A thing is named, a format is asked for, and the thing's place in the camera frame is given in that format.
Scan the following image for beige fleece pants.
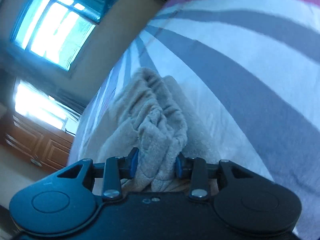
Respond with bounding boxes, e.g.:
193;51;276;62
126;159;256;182
96;67;226;193

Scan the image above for striped grey pink bedsheet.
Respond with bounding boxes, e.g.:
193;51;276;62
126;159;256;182
68;0;319;239

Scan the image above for brown wooden door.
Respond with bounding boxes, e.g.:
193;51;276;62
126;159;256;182
1;111;74;173

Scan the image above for bright balcony window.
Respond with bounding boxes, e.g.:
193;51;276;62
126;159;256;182
13;80;80;136

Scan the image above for window with teal blinds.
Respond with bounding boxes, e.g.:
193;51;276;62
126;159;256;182
11;0;117;72

